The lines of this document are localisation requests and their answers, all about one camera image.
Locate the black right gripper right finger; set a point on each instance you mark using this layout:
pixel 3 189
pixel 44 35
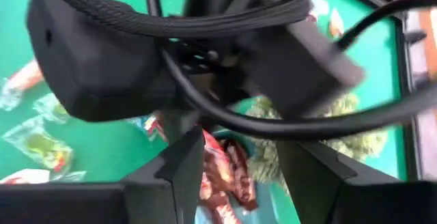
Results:
pixel 341 200

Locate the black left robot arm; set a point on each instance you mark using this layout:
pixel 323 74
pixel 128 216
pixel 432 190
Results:
pixel 300 70

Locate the white PayDay candy bar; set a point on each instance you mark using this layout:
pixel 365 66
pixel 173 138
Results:
pixel 24 177

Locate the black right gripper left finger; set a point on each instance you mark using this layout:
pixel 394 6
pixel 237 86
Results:
pixel 153 200

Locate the pale green bushy succulent plant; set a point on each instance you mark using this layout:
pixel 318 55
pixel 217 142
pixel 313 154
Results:
pixel 324 142

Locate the black frame clamp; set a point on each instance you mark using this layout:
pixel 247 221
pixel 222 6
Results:
pixel 414 36

